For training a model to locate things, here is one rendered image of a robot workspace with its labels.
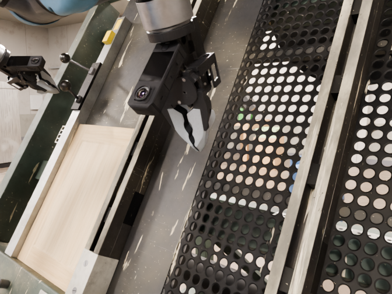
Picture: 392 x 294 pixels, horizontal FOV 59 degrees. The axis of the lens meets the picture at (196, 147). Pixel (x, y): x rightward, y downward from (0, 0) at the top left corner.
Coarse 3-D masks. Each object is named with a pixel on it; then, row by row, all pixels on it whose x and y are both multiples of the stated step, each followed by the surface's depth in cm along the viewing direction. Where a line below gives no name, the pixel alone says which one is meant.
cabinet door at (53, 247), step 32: (96, 128) 116; (128, 128) 106; (64, 160) 119; (96, 160) 109; (64, 192) 111; (96, 192) 102; (64, 224) 104; (32, 256) 106; (64, 256) 98; (64, 288) 92
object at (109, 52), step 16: (112, 48) 131; (112, 64) 132; (96, 80) 127; (96, 96) 128; (80, 112) 123; (64, 128) 124; (64, 144) 120; (48, 160) 121; (48, 176) 117; (32, 208) 114; (32, 224) 114; (16, 240) 111; (16, 256) 111
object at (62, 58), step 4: (60, 56) 124; (64, 56) 123; (68, 56) 124; (60, 60) 124; (64, 60) 124; (68, 60) 125; (76, 64) 126; (80, 64) 127; (84, 68) 127; (88, 68) 128; (92, 68) 127; (88, 72) 128; (92, 72) 127
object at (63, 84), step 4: (64, 80) 114; (60, 84) 114; (64, 84) 114; (68, 84) 114; (60, 88) 115; (64, 88) 114; (68, 88) 115; (72, 92) 120; (76, 96) 123; (80, 96) 125; (76, 100) 124
